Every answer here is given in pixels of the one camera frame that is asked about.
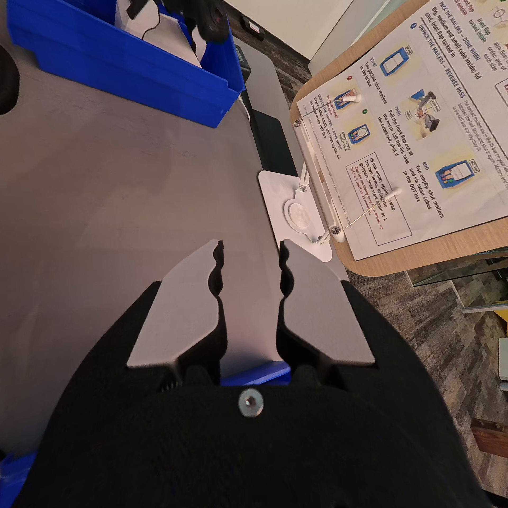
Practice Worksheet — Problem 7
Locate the clear document ledge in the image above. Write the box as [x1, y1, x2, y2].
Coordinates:
[296, 118, 346, 243]

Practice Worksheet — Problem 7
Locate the white document stand base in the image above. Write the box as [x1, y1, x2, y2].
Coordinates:
[258, 171, 333, 263]

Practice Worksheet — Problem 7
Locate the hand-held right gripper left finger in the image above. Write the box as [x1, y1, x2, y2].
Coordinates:
[126, 239, 229, 370]

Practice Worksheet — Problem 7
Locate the glass panel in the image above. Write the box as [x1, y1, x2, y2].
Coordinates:
[405, 246, 508, 287]

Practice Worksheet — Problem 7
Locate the black floor power box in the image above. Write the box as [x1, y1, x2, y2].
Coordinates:
[239, 15, 266, 42]

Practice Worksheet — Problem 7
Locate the instruction sheet on wooden board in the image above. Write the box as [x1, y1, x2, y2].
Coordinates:
[289, 0, 508, 278]

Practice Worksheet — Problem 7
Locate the blue plastic bin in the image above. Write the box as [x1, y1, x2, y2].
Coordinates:
[6, 0, 245, 128]
[0, 360, 292, 508]

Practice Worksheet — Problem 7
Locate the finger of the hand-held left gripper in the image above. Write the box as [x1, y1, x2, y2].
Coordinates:
[115, 0, 160, 40]
[190, 26, 208, 60]

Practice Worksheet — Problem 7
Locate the printed instruction sheet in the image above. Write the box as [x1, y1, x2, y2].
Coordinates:
[296, 0, 508, 261]

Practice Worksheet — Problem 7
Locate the white cardboard mailer box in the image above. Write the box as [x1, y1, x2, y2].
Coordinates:
[142, 14, 203, 68]

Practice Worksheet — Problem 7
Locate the black chair armrest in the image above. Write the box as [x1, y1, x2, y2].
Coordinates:
[0, 46, 20, 116]

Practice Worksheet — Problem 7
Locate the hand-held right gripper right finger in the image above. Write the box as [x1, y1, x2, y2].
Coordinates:
[276, 239, 376, 368]

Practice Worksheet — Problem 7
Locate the brown wooden plank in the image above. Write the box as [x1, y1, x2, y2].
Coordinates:
[471, 420, 508, 463]

